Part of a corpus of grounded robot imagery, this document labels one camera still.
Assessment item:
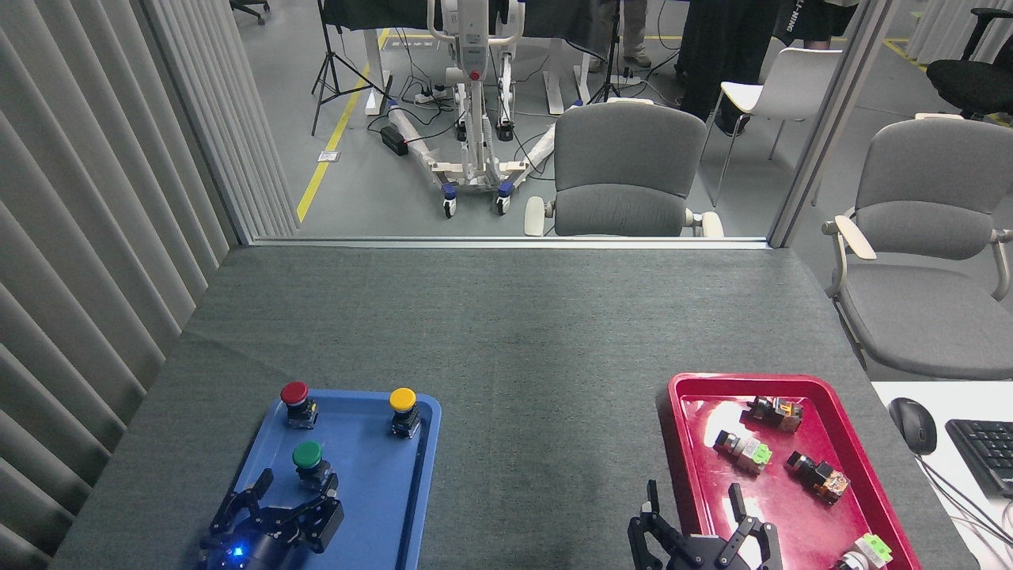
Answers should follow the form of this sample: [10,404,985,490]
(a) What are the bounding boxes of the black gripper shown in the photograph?
[198,469,345,570]
[628,481,783,570]

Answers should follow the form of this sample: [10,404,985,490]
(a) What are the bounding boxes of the green push button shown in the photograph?
[291,441,340,493]

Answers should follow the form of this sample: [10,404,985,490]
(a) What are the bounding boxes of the red push button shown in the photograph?
[280,381,320,430]

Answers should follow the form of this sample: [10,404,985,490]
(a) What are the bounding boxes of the yellow push button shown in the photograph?
[389,387,423,439]

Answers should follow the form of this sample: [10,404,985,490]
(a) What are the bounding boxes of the red plastic tray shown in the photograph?
[667,373,923,570]

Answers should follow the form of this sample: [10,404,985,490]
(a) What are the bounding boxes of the blue plastic tray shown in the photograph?
[224,389,442,570]

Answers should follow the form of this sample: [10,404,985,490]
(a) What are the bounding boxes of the black computer mouse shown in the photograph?
[888,397,938,456]

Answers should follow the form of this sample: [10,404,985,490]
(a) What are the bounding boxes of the white desk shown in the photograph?
[871,382,1013,570]

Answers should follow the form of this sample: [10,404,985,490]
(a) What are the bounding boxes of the black keyboard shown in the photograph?
[946,418,1013,498]

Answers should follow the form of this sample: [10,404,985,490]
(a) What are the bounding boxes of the grey chair with cream armrests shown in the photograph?
[524,101,725,238]
[821,117,1013,381]

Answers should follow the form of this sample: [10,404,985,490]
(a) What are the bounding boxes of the black tripod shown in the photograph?
[587,0,634,104]
[311,0,393,137]

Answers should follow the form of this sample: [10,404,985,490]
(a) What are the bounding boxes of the white plastic chair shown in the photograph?
[700,47,844,208]

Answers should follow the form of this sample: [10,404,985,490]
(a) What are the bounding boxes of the white stand on wheels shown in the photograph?
[388,0,559,219]

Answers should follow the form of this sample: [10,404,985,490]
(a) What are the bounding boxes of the person's legs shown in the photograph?
[590,0,654,72]

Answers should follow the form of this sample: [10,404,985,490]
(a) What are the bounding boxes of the black office chair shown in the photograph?
[926,8,1013,120]

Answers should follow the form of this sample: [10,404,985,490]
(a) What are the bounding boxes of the grey switch with green cap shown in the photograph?
[714,430,773,474]

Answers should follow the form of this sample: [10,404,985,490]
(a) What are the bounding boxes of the black switch with orange cap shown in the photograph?
[785,451,851,504]
[742,396,804,433]

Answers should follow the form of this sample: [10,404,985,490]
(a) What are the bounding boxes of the white switch with green cap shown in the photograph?
[831,533,893,570]

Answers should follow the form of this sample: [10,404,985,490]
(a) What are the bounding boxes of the black mouse cable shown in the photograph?
[918,455,1013,547]

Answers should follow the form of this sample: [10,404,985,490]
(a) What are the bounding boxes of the silver table rail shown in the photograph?
[252,236,772,251]

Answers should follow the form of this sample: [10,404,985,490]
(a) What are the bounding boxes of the silver post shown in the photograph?
[768,0,903,249]

